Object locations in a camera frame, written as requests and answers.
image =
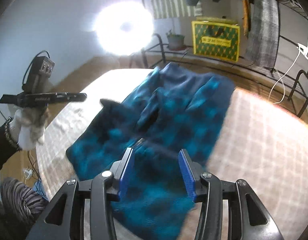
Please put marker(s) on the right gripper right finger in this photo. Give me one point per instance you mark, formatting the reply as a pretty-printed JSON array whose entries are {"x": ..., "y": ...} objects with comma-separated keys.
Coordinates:
[{"x": 191, "y": 173}]

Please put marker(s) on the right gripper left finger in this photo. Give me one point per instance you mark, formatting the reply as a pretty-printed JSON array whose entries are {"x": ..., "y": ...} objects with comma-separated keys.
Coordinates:
[{"x": 121, "y": 170}]

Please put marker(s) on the blue plaid fleece garment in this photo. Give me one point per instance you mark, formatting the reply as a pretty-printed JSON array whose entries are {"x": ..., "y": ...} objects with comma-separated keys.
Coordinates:
[{"x": 171, "y": 110}]

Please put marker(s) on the left forearm black sleeve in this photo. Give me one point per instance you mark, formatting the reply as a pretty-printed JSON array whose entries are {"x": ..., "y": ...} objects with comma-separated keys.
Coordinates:
[{"x": 8, "y": 144}]

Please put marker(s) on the left hand white glove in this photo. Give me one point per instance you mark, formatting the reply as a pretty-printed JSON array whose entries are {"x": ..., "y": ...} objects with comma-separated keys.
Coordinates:
[{"x": 28, "y": 127}]

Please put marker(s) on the beige checked bed cover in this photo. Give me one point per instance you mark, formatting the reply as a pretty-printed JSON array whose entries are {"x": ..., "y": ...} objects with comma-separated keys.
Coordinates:
[{"x": 259, "y": 142}]

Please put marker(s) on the striped grey fabric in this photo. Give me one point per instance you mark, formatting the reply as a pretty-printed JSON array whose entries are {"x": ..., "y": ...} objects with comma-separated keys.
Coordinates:
[{"x": 21, "y": 203}]

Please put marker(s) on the small potted plant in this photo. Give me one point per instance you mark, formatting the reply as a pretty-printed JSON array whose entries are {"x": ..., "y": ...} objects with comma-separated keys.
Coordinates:
[{"x": 175, "y": 41}]

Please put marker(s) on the green yellow patterned bag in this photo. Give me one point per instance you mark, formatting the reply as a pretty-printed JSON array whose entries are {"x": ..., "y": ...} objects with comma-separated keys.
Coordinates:
[{"x": 216, "y": 40}]

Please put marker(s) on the grey plaid hanging cloth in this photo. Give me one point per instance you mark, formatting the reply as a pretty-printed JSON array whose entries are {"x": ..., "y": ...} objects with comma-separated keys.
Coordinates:
[{"x": 263, "y": 40}]

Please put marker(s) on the striped window blind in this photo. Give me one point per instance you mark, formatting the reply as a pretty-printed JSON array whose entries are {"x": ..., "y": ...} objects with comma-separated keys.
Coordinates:
[{"x": 175, "y": 9}]

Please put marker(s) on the bright ring lamp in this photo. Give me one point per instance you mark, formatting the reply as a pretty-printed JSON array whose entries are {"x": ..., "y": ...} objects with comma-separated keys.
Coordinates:
[{"x": 124, "y": 28}]

